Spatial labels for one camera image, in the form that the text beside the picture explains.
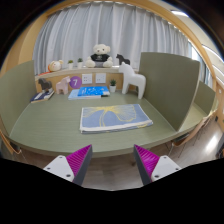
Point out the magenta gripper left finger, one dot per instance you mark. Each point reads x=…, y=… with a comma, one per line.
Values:
x=72, y=167

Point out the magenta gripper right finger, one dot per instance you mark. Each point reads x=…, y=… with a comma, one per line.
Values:
x=152, y=167

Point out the blue yellow folded towel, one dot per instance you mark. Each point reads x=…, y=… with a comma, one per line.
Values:
x=113, y=118

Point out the wooden chair at right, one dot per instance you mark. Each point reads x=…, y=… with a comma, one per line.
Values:
x=182, y=140

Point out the light blue book underneath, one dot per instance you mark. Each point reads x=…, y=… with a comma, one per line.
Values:
x=74, y=96

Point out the dark book on left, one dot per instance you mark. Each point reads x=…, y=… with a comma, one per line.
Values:
x=43, y=96

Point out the blue book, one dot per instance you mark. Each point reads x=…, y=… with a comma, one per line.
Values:
x=94, y=91

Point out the pink horse figurine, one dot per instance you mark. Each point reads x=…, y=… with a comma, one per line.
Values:
x=62, y=86

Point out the purple round number sign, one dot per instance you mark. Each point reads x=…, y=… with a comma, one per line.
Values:
x=75, y=82

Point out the green right divider panel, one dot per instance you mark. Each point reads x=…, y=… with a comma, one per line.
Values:
x=171, y=84

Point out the green divider panel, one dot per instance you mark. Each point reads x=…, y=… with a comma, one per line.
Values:
x=171, y=84
x=17, y=87

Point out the dark brown horse figurine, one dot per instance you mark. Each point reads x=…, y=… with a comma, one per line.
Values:
x=45, y=85

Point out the small potted plant on desk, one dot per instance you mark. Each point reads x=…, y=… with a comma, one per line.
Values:
x=112, y=85

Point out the white horse figurine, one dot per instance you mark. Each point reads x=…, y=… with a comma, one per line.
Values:
x=131, y=78

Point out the green left divider panel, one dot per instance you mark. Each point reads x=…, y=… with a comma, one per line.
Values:
x=17, y=87

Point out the wooden shelf ledge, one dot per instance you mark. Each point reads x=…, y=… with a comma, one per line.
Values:
x=75, y=71

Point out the orange white plush toy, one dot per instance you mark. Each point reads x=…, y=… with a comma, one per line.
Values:
x=55, y=66

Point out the small potted plant left shelf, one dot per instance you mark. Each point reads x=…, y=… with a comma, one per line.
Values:
x=70, y=64

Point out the small potted plant shelf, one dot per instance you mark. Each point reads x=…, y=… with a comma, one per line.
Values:
x=79, y=63
x=70, y=64

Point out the small potted plant right shelf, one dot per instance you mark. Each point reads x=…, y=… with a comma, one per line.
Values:
x=79, y=63

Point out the white teddy bear black shirt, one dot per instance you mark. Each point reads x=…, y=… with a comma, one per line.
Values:
x=100, y=58

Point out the small black horse figurine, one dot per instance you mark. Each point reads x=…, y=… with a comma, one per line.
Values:
x=122, y=59

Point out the white grey curtain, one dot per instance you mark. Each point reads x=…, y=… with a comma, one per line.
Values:
x=71, y=34

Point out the left white wall socket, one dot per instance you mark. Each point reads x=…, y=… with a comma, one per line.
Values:
x=87, y=78

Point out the white wall socket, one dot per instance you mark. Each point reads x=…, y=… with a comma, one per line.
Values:
x=100, y=78
x=87, y=78

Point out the right white wall socket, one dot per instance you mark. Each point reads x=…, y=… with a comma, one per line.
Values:
x=100, y=78

